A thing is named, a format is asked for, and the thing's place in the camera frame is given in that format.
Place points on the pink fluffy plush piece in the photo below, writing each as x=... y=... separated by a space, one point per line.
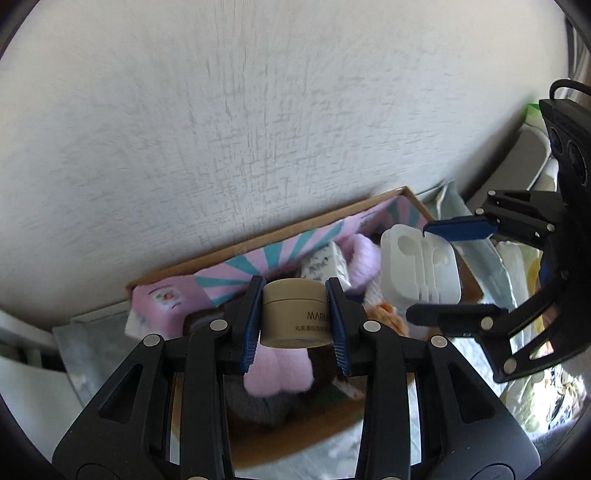
x=277 y=369
x=364 y=254

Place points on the small white printed carton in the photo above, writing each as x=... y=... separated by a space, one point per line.
x=323 y=265

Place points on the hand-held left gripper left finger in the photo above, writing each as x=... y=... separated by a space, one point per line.
x=249 y=318

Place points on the pink striped cardboard box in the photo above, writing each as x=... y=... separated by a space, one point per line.
x=258 y=270

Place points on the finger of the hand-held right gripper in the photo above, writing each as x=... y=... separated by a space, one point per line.
x=461 y=228
x=452 y=316

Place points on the pale floral bedsheet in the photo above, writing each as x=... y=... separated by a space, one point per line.
x=92 y=369

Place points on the white furniture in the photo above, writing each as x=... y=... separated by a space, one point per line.
x=23 y=341

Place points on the white grey bedding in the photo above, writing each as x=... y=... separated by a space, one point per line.
x=521 y=152

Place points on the beige cream jar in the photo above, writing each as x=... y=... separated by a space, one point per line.
x=295 y=314

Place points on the white plastic earbud tray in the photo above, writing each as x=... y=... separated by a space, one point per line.
x=415 y=263

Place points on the yellow item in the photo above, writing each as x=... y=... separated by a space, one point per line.
x=533 y=274

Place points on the green item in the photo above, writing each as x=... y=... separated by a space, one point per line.
x=533 y=113

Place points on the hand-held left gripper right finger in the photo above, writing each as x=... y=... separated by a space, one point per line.
x=336 y=323

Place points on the brown plush toy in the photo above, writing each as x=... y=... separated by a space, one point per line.
x=392 y=318

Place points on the grey plush cloth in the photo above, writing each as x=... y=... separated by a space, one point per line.
x=258 y=406

